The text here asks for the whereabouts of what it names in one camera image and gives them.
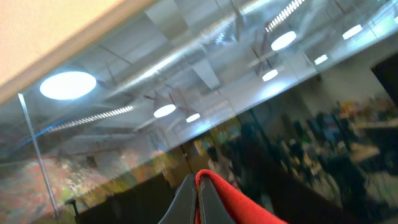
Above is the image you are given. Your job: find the orange t-shirt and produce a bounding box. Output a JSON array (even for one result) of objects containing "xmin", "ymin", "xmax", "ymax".
[{"xmin": 195, "ymin": 169, "xmax": 287, "ymax": 224}]

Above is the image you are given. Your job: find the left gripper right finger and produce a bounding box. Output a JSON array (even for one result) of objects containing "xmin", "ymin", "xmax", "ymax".
[{"xmin": 199, "ymin": 177, "xmax": 235, "ymax": 224}]

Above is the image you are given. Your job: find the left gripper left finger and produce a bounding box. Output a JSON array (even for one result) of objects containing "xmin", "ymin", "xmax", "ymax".
[{"xmin": 159, "ymin": 174, "xmax": 197, "ymax": 224}]

